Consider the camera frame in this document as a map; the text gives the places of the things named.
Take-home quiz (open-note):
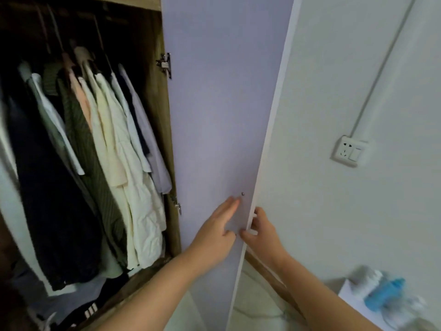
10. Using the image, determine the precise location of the white nightstand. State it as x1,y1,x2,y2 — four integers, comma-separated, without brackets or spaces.
337,277,441,331

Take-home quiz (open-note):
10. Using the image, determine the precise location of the row of clothes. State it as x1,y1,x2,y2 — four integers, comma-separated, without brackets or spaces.
0,48,174,293

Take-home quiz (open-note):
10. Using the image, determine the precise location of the blue plastic bottle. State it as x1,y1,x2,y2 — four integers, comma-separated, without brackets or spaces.
364,278,407,313

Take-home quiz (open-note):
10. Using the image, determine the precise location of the person's right forearm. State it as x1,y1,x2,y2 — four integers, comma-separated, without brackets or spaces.
271,251,383,331

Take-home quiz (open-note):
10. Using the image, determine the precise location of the person's left forearm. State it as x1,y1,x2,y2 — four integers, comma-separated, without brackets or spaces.
93,251,211,331

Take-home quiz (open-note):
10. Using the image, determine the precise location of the white plastic bottle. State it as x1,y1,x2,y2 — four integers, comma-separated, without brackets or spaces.
350,266,385,297

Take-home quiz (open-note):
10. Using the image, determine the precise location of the white wall socket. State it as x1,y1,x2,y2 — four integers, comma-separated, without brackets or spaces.
331,135,369,168

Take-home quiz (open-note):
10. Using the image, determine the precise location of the white cable conduit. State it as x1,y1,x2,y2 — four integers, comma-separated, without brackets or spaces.
350,0,423,138

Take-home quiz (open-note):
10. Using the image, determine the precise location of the clear plastic bottle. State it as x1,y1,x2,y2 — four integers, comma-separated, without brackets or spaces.
384,295,430,330

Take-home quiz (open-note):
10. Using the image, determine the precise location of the person's right hand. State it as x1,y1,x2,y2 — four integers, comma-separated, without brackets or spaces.
239,207,290,270

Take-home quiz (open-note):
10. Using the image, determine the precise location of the heap of grey black clothes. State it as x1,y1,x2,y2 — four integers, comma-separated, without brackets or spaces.
10,265,131,331

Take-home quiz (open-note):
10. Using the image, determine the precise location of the person's left hand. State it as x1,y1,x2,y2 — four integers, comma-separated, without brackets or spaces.
187,196,241,270

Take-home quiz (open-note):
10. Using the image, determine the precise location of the lilac wardrobe door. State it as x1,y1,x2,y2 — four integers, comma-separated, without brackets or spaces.
0,0,304,331

